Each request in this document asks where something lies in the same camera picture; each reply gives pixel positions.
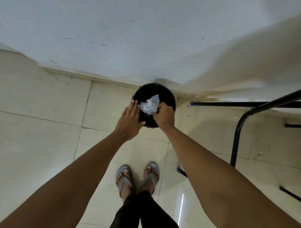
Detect person's right hand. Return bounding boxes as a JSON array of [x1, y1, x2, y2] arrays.
[[152, 102, 176, 132]]

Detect person's left hand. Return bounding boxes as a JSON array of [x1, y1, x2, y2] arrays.
[[114, 100, 146, 141]]

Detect white plastic bag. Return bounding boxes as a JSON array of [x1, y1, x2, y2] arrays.
[[140, 94, 160, 115]]

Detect black round waste bin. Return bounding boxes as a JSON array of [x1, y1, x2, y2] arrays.
[[132, 83, 177, 129]]

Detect person's left forearm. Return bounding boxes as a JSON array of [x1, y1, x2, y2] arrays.
[[0, 131, 131, 228]]

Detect person's right forearm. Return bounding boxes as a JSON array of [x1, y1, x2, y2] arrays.
[[161, 125, 301, 228]]

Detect grey flip-flop sandal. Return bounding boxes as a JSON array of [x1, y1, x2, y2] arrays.
[[115, 165, 134, 203], [139, 162, 160, 195]]

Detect person's right foot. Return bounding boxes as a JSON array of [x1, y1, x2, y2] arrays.
[[141, 165, 159, 195]]

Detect person's foot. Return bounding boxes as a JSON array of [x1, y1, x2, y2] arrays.
[[116, 169, 133, 203], [141, 165, 159, 195]]

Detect person's left foot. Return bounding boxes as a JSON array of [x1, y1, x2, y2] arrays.
[[116, 169, 133, 203]]

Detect person's black trousers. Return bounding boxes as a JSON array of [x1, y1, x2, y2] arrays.
[[109, 190, 180, 228]]

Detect black metal furniture frame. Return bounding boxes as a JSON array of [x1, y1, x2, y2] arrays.
[[177, 89, 301, 202]]

